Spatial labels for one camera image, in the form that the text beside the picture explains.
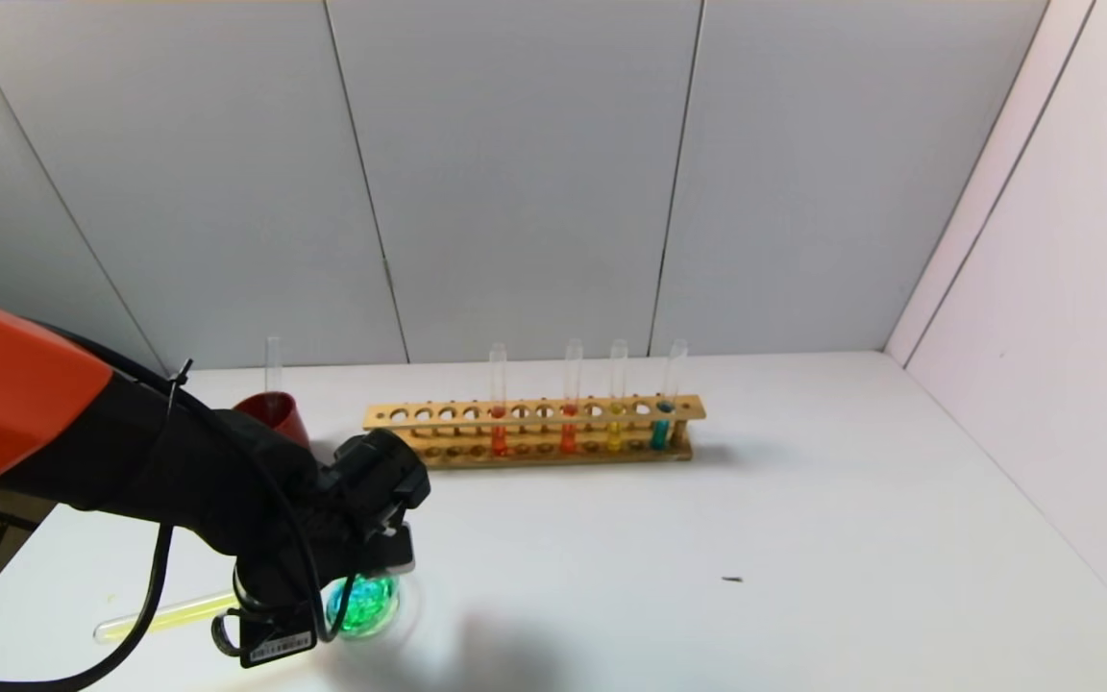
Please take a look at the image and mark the yellow pigment glass test tube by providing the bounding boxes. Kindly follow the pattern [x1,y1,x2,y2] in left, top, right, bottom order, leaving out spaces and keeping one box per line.
[604,338,630,454]
[91,590,241,644]

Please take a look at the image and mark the orange pigment glass test tube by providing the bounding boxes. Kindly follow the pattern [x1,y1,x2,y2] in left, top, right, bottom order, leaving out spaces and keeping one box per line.
[488,343,510,458]
[559,339,585,457]

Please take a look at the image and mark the dark red plastic cup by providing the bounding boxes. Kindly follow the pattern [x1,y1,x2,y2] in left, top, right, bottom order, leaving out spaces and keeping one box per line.
[231,390,315,453]

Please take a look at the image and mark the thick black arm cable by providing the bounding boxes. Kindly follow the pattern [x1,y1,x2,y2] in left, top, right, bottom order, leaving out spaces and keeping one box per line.
[0,322,362,692]

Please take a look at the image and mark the clear glass dish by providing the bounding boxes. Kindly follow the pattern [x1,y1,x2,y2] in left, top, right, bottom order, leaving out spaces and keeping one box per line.
[323,571,404,639]

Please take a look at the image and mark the wooden test tube rack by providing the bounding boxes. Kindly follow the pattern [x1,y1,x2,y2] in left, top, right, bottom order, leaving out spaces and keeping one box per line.
[363,394,707,473]

